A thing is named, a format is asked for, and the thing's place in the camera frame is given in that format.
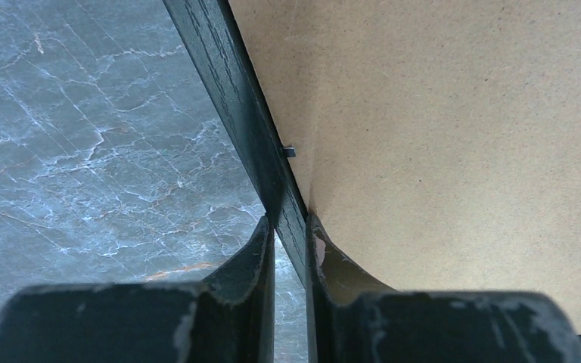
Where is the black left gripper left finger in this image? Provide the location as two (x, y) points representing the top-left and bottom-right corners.
(0, 217), (275, 362)

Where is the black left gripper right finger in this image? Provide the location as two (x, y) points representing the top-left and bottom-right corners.
(306, 215), (581, 362)

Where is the black picture frame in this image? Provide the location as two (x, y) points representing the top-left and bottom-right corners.
(162, 0), (581, 344)

